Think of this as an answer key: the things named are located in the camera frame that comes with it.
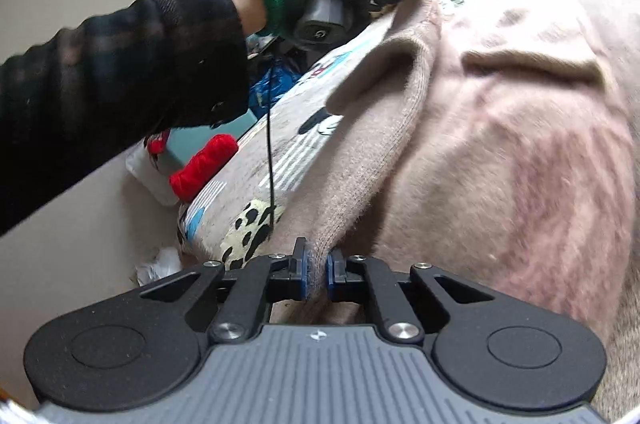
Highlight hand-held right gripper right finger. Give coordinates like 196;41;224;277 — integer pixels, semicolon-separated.
325;248;497;341

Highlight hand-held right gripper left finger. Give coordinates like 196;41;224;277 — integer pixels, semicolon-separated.
139;237;307;341

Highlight beige knit sweater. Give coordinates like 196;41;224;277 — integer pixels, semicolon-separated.
270;0;640;357

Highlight person's left forearm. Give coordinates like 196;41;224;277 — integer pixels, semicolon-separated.
0;0;269;235

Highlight blue plastic bag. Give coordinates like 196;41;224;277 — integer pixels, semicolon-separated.
247;62;303;121

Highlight cartoon printed blanket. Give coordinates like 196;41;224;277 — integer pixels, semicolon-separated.
177;0;640;421

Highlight crumpled white paper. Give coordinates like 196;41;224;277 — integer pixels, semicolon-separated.
135;246;182;285

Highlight red knitted cloth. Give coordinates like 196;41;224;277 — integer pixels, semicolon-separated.
169;134;239;203

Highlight teal box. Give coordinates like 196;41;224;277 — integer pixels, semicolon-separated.
169;111;258;167

